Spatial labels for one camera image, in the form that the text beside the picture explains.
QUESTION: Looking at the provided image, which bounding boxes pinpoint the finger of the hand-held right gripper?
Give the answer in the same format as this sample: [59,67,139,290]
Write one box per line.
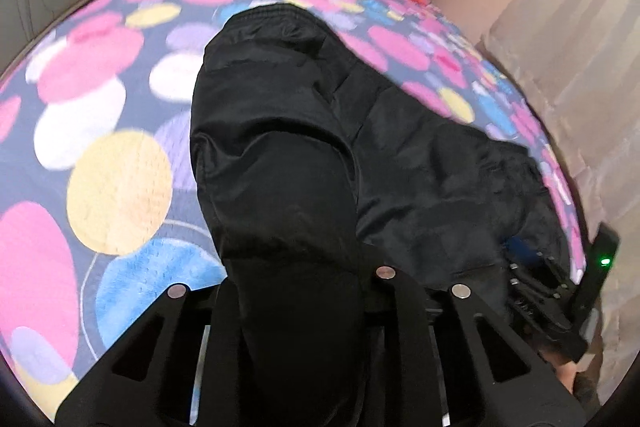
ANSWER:
[502,238,553,275]
[506,274,576,338]

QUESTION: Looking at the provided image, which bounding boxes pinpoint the person's right hand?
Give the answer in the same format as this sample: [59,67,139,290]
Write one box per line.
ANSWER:
[547,349,601,408]

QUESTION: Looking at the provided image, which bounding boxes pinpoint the white sheer curtain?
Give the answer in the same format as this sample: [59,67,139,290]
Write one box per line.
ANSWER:
[480,0,640,408]

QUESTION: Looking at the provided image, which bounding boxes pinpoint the floral circle-print bed sheet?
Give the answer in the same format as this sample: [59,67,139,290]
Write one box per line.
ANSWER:
[0,0,588,423]

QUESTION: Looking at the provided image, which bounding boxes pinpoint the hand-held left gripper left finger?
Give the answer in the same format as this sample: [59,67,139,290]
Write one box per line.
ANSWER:
[55,283,243,427]

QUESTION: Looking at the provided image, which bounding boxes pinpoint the black padded jacket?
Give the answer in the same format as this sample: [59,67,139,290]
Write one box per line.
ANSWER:
[189,4,577,427]

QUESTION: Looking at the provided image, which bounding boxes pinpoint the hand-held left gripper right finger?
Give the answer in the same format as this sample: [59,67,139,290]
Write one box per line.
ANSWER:
[362,264,587,427]

